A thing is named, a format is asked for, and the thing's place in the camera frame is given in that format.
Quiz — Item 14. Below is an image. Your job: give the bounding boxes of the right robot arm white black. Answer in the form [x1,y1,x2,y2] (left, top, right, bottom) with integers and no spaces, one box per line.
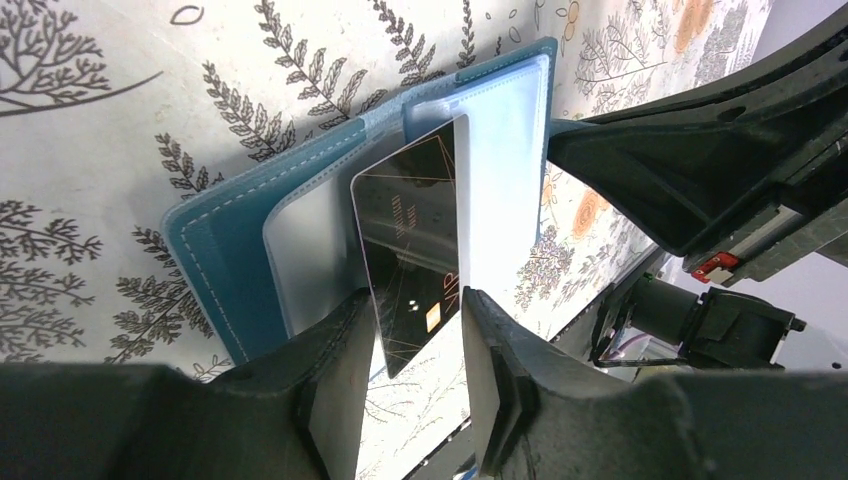
[548,8,847,369]

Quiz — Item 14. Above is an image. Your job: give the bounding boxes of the blue leather card holder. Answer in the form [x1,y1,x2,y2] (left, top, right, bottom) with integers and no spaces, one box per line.
[162,37,557,365]

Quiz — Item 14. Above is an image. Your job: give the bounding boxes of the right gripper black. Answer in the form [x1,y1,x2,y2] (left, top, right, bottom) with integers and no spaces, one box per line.
[548,8,847,287]

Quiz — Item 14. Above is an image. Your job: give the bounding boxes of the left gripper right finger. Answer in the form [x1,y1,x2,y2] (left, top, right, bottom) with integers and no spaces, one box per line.
[461,288,847,479]

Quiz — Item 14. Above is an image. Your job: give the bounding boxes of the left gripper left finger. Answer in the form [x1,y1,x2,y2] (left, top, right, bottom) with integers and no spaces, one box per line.
[1,289,375,479]

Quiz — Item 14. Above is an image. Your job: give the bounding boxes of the black VIP card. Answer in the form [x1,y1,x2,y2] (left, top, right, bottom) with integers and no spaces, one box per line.
[350,115,469,378]

